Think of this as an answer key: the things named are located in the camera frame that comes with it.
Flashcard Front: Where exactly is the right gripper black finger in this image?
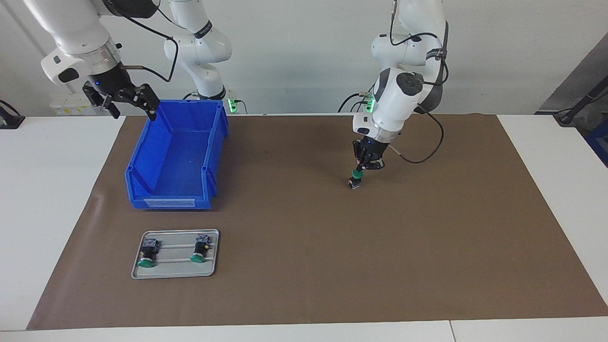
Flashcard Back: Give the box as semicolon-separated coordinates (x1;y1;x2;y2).
82;81;121;120
118;83;161;122

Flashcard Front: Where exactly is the blue plastic storage bin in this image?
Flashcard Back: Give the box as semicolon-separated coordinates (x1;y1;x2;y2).
124;99;229;210

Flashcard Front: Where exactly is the black clamp stand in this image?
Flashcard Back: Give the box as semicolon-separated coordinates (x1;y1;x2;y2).
0;99;25;130

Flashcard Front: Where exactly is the brown table mat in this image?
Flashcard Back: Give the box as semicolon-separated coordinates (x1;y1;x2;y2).
26;113;608;331

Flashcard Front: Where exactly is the grey metal tray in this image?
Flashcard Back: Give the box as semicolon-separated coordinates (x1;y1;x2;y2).
131;229;220;280

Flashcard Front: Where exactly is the black tripod stand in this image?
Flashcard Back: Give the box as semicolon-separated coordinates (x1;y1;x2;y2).
553;76;608;126

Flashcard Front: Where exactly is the blue crate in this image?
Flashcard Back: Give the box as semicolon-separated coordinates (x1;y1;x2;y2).
583;118;608;168

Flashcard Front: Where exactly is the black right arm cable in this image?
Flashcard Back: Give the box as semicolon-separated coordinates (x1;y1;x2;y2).
124;5;180;82

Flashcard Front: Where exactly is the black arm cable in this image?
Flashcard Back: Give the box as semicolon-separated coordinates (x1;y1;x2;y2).
387;0;449;165
124;5;180;82

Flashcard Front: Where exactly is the white wall socket panel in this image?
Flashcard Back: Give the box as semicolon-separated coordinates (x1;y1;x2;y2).
50;93;98;117

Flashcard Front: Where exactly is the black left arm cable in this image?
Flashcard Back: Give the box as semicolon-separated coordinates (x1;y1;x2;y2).
387;0;449;165

